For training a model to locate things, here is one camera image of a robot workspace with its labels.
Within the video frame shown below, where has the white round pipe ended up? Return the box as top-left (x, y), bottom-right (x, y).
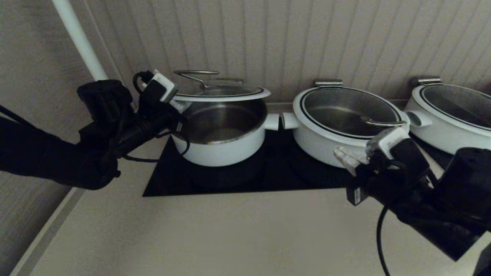
top-left (51, 0), bottom-right (109, 82)

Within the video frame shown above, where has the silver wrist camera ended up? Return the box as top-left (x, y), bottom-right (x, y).
top-left (143, 71), bottom-right (179, 104)
top-left (366, 126), bottom-right (431, 178)

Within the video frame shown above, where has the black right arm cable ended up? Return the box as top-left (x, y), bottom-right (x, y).
top-left (376, 204), bottom-right (392, 276)

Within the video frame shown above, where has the small black glass cooktop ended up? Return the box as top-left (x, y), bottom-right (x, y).
top-left (408, 132), bottom-right (461, 161)

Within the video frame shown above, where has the long black left arm cable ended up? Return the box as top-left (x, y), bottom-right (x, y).
top-left (123, 130), bottom-right (191, 163)

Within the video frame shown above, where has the white steel-lined pot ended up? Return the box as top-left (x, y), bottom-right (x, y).
top-left (404, 96), bottom-right (491, 156)
top-left (171, 97), bottom-right (280, 168)
top-left (281, 112), bottom-right (384, 170)

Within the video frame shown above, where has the large black glass cooktop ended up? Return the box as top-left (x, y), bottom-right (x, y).
top-left (142, 126), bottom-right (357, 197)

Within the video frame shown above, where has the glass lid with white rim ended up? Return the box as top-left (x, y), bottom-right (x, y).
top-left (170, 70), bottom-right (272, 103)
top-left (412, 78), bottom-right (491, 137)
top-left (292, 80), bottom-right (410, 148)

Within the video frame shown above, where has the short black camera cable loop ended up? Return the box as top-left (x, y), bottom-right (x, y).
top-left (133, 70), bottom-right (155, 94)

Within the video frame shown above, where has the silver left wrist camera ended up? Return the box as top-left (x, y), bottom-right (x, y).
top-left (143, 71), bottom-right (179, 104)

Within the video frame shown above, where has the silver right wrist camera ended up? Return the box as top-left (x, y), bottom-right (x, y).
top-left (366, 126), bottom-right (431, 178)

